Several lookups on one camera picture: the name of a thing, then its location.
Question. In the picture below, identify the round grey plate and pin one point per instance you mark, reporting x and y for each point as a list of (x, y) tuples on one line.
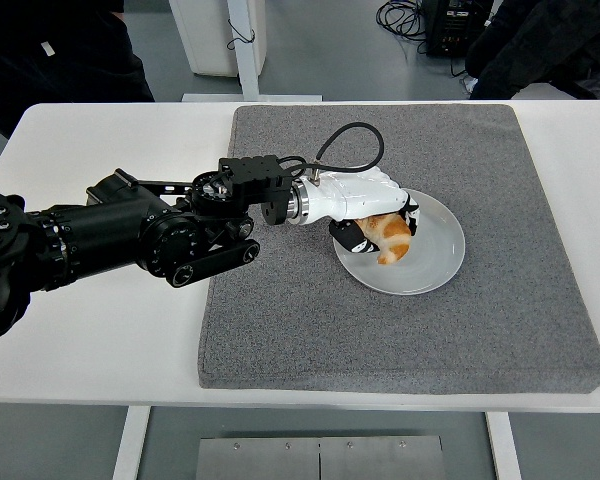
[(430, 265)]

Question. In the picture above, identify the white table leg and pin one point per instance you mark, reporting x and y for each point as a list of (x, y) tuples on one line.
[(130, 445), (505, 450)]

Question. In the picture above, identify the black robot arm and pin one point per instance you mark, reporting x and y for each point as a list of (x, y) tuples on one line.
[(105, 225)]

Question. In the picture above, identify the grey metal plate with screws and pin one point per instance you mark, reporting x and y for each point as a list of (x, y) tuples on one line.
[(320, 460)]

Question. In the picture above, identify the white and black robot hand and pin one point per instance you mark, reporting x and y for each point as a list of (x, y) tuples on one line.
[(360, 195)]

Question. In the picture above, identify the golden brown croissant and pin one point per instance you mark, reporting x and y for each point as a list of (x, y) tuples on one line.
[(395, 240)]

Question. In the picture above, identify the grey fabric mat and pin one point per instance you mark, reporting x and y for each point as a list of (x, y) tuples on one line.
[(380, 340)]

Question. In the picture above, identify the person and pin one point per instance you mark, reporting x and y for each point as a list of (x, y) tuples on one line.
[(530, 50), (80, 60)]

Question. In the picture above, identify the black electronics box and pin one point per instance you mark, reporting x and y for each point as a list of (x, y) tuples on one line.
[(455, 30)]

